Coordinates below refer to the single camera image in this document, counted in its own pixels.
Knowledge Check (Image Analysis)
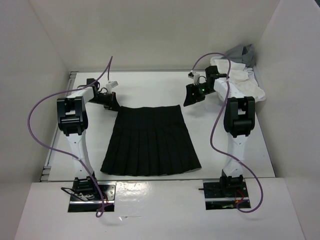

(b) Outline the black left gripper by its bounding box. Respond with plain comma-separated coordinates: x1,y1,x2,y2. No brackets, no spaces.
87,91,123,112

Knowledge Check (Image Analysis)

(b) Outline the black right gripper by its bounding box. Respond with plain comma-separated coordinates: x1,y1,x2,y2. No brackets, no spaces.
183,82,216,107

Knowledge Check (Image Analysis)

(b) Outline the black pleated skirt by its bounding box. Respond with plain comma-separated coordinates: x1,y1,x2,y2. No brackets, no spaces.
100,105,202,177

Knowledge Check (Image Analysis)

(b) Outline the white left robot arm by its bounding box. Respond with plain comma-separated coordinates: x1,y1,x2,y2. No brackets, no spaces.
56,78,120,201

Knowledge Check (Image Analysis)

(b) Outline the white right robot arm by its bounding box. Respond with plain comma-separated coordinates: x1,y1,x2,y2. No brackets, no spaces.
183,66,255,197

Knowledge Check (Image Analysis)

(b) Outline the white perforated plastic basket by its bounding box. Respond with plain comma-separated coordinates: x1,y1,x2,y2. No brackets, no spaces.
210,55,267,103

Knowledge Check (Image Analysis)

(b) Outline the white skirt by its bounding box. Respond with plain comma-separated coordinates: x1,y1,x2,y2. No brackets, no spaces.
209,56,266,102

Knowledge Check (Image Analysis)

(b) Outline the grey skirt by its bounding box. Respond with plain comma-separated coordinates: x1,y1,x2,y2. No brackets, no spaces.
225,44,256,68

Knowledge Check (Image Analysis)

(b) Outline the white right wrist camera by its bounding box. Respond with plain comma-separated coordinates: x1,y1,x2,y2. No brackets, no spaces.
188,71,200,85

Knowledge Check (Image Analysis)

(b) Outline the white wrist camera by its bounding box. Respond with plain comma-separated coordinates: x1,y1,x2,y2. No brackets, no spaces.
105,81,119,93
188,71,200,85

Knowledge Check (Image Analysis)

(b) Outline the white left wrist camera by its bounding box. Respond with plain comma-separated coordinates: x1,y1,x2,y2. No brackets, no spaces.
105,81,119,93

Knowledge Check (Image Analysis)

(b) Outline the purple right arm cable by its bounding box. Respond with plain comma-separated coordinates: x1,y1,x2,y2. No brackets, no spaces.
191,52,265,214

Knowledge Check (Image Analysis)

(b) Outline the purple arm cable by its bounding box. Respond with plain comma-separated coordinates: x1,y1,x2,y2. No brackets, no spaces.
27,56,114,218
191,52,265,214

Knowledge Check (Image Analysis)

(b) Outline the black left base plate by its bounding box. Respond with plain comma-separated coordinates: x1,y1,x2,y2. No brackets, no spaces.
60,181,117,213

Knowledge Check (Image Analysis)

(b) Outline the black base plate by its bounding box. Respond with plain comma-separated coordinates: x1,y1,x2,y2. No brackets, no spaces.
60,181,117,213
198,180,251,210

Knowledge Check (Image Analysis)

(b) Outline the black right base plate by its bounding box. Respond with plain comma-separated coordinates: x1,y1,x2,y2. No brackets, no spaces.
198,180,251,210

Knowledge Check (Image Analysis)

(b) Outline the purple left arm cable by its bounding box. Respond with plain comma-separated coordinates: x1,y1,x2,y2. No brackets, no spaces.
27,56,114,218

